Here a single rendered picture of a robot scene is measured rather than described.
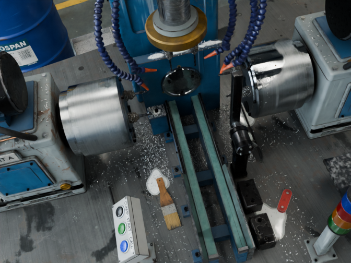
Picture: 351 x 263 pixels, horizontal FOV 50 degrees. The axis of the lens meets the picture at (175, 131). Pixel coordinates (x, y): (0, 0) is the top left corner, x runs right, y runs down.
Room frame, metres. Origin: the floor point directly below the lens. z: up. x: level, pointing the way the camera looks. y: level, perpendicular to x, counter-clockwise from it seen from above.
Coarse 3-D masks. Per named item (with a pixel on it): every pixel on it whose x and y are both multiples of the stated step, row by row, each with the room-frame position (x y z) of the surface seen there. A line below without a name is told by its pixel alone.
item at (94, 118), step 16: (96, 80) 0.87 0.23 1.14; (112, 80) 0.85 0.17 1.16; (64, 96) 0.82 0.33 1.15; (80, 96) 0.80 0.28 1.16; (96, 96) 0.79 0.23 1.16; (112, 96) 0.78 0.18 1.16; (128, 96) 0.85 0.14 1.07; (64, 112) 0.76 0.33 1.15; (80, 112) 0.74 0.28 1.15; (96, 112) 0.74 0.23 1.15; (112, 112) 0.73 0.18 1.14; (128, 112) 0.82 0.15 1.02; (64, 128) 0.72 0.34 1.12; (80, 128) 0.70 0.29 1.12; (96, 128) 0.70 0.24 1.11; (112, 128) 0.70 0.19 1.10; (128, 128) 0.71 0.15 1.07; (80, 144) 0.68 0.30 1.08; (96, 144) 0.68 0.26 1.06; (112, 144) 0.68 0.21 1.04; (128, 144) 0.68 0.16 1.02
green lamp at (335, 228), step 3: (330, 216) 0.32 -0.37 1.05; (330, 219) 0.31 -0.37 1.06; (330, 222) 0.31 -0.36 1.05; (333, 222) 0.30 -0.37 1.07; (330, 225) 0.30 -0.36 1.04; (333, 225) 0.30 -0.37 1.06; (336, 225) 0.29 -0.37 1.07; (333, 228) 0.29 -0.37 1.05; (336, 228) 0.29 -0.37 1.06; (339, 228) 0.28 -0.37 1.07; (333, 231) 0.29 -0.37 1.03; (336, 231) 0.28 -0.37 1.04; (339, 231) 0.28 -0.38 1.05; (342, 231) 0.28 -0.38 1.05; (345, 231) 0.28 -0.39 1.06; (348, 231) 0.28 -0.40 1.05
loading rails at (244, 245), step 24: (192, 96) 0.92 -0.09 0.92; (168, 120) 0.91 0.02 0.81; (216, 144) 0.68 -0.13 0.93; (192, 168) 0.61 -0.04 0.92; (216, 168) 0.60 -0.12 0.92; (192, 192) 0.52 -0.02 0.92; (216, 192) 0.55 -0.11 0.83; (192, 216) 0.44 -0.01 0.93; (240, 216) 0.41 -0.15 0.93; (216, 240) 0.38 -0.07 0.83; (240, 240) 0.34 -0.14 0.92
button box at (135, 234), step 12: (120, 204) 0.45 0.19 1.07; (132, 204) 0.44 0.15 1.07; (132, 216) 0.41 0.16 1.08; (132, 228) 0.37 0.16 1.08; (144, 228) 0.38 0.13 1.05; (120, 240) 0.36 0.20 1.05; (132, 240) 0.34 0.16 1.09; (144, 240) 0.34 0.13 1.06; (120, 252) 0.32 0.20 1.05; (132, 252) 0.31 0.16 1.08; (144, 252) 0.31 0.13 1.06
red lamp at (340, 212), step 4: (340, 204) 0.32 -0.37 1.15; (336, 208) 0.32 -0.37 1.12; (340, 208) 0.31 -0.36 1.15; (340, 212) 0.30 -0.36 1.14; (344, 212) 0.29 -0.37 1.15; (340, 216) 0.30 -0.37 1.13; (344, 216) 0.29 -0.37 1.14; (348, 216) 0.28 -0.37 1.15; (344, 220) 0.28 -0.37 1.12; (348, 220) 0.28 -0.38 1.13
